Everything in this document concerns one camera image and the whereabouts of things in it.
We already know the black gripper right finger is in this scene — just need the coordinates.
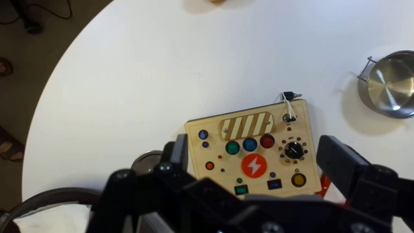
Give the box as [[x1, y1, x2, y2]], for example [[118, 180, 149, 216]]
[[316, 135, 373, 198]]

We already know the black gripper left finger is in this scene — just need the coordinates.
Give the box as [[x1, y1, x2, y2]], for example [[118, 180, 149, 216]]
[[170, 133, 191, 173]]

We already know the wooden control pad with buttons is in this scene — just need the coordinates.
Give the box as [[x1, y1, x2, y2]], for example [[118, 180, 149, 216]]
[[184, 91, 324, 199]]

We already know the flat round steel lid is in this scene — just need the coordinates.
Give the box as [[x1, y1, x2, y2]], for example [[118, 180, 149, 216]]
[[130, 149, 166, 175]]

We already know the black frying pan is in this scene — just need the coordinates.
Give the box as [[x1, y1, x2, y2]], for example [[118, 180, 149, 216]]
[[0, 186, 103, 233]]

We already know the white folded cloth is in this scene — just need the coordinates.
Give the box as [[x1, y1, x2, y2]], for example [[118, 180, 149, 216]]
[[15, 204, 95, 233]]

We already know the red handled utensil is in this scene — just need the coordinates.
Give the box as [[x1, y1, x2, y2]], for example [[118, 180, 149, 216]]
[[319, 172, 347, 206]]

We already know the steel bowl with two handles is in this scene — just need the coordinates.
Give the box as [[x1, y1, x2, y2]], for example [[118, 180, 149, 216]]
[[356, 49, 414, 120]]

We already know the black floor cable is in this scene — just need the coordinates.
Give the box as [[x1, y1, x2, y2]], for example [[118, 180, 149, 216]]
[[0, 0, 73, 36]]

